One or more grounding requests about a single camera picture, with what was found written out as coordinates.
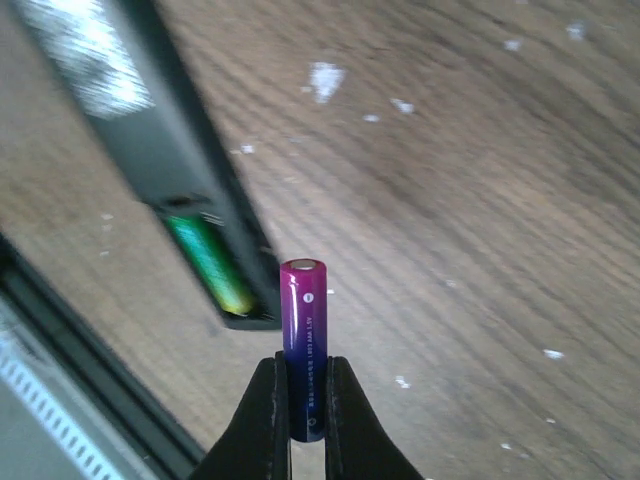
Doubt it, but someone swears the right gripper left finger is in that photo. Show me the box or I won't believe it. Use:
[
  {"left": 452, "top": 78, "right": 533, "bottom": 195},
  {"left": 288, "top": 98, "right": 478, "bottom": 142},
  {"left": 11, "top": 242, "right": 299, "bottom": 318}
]
[{"left": 190, "top": 352, "right": 292, "bottom": 480}]

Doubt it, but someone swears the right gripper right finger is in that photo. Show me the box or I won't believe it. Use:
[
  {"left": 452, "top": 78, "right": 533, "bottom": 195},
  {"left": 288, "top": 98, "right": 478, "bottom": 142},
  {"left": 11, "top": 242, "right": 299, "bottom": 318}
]
[{"left": 325, "top": 356, "right": 422, "bottom": 480}]

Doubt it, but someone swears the green AA battery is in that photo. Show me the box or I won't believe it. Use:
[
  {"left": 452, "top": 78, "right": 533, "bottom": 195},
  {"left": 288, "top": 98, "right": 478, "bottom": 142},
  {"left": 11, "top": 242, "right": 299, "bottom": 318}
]
[{"left": 166, "top": 215, "right": 256, "bottom": 316}]

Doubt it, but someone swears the purple pink AA battery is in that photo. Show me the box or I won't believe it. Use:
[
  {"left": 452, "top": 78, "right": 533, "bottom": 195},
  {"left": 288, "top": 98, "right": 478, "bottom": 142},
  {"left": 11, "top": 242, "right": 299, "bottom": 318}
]
[{"left": 280, "top": 258, "right": 328, "bottom": 443}]

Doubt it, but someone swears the black remote control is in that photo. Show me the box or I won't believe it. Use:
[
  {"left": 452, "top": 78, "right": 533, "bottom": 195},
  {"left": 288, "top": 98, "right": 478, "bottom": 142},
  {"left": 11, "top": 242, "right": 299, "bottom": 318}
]
[{"left": 12, "top": 1, "right": 281, "bottom": 331}]

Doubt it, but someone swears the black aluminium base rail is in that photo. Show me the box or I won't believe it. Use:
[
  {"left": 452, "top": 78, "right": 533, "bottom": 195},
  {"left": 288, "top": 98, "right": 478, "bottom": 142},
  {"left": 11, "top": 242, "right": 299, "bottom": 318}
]
[{"left": 1, "top": 236, "right": 204, "bottom": 479}]

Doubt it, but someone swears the light blue slotted cable duct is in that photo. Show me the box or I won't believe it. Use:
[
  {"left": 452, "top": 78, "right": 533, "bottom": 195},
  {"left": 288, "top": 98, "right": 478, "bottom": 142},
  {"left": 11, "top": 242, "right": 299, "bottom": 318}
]
[{"left": 1, "top": 301, "right": 157, "bottom": 480}]

